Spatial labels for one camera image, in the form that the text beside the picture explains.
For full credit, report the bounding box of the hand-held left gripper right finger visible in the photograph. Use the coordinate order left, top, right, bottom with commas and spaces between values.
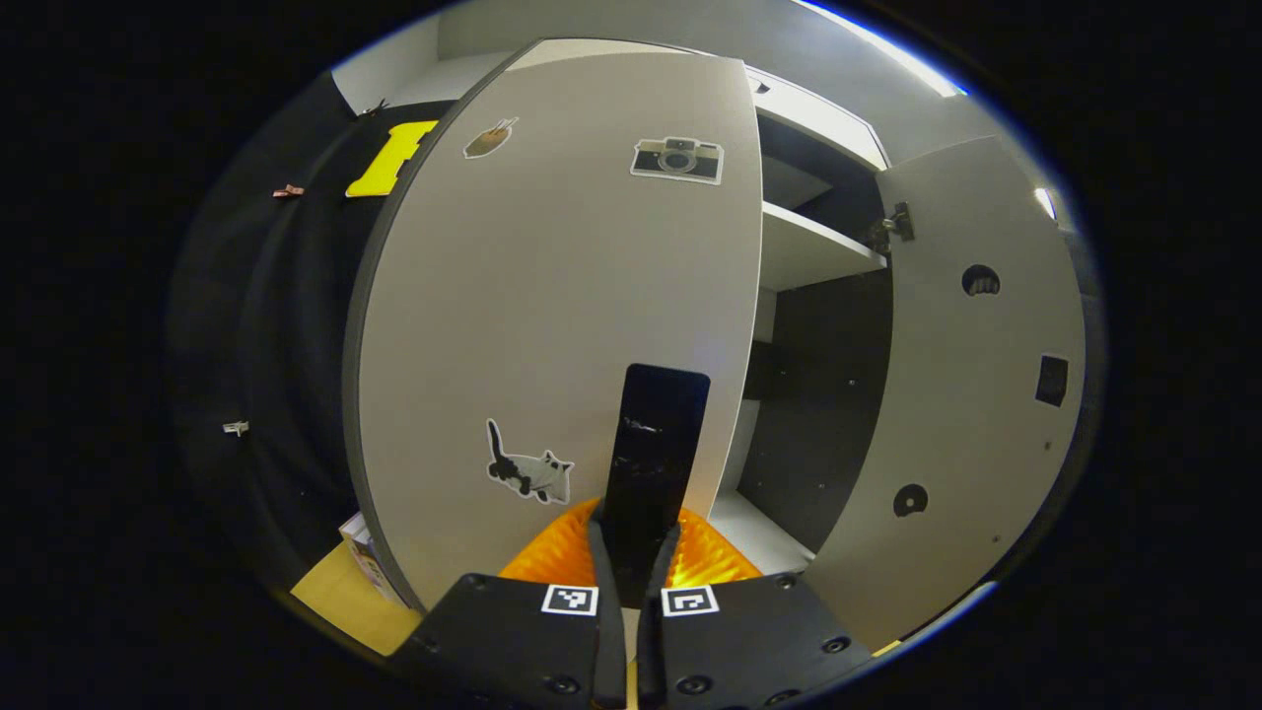
636, 508, 874, 709

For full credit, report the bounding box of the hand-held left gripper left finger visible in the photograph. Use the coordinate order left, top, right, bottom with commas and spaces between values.
389, 498, 629, 710

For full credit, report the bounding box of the black door handle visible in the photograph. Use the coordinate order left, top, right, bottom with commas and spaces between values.
601, 363, 711, 583

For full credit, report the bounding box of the beige double-door shoe cabinet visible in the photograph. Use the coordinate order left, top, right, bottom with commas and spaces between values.
343, 37, 898, 612

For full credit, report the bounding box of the beige cabinet door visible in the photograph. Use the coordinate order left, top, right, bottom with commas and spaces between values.
804, 136, 1090, 652
343, 39, 765, 612

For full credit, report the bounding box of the white cabinet shelf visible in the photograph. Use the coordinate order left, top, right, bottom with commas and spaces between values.
759, 202, 888, 292

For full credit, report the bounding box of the metal door hinge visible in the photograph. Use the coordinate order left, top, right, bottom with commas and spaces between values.
868, 202, 916, 255

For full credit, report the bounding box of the beige cabinet drawer front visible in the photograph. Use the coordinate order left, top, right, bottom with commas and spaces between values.
746, 67, 891, 171

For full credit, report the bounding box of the small printed cardboard box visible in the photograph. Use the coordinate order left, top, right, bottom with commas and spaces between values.
338, 511, 407, 607

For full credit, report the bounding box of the black backdrop cloth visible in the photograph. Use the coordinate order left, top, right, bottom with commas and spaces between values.
168, 74, 455, 593

